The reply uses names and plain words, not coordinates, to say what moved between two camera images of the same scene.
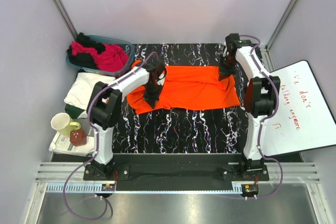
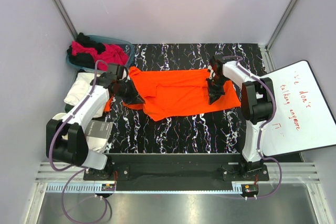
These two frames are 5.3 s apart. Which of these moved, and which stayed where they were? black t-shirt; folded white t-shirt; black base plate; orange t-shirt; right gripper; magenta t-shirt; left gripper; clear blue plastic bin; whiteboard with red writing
Moved: left gripper; right gripper; orange t-shirt
Stayed: black base plate; whiteboard with red writing; magenta t-shirt; clear blue plastic bin; black t-shirt; folded white t-shirt
